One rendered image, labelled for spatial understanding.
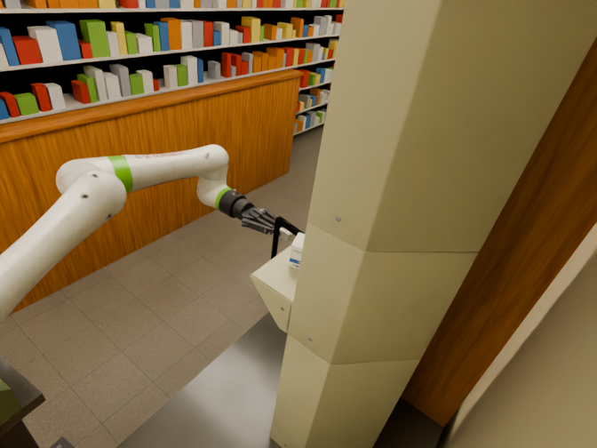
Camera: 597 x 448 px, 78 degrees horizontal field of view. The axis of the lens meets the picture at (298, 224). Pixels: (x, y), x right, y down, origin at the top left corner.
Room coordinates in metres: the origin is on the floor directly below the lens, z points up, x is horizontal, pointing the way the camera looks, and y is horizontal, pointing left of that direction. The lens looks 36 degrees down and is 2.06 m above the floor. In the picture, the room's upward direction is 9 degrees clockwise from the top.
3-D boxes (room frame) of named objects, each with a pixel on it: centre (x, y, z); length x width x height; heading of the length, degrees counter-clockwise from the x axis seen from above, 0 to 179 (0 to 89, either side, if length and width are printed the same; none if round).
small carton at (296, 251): (0.62, -0.02, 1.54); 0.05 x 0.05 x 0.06; 77
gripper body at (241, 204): (1.07, 0.18, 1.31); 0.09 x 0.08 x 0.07; 59
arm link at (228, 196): (1.11, 0.24, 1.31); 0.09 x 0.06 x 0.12; 149
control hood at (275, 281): (0.67, -0.05, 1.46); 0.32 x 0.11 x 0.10; 149
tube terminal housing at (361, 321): (0.57, -0.20, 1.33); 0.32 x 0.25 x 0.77; 149
